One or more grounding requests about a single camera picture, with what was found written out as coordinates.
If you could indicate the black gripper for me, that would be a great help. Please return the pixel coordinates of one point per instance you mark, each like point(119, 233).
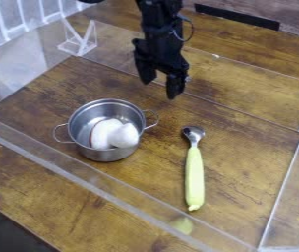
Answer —
point(158, 52)

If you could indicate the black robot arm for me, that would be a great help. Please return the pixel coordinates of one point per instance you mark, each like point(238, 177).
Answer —
point(165, 8)

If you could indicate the white mushroom toy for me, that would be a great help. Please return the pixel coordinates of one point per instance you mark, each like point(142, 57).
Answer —
point(111, 133)

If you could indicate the small steel pot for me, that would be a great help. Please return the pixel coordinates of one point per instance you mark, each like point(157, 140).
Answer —
point(90, 114)

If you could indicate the black bar on wall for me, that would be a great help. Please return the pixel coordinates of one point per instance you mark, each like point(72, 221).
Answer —
point(238, 17)

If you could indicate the clear acrylic enclosure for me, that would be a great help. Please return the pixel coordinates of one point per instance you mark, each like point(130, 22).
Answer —
point(126, 205)

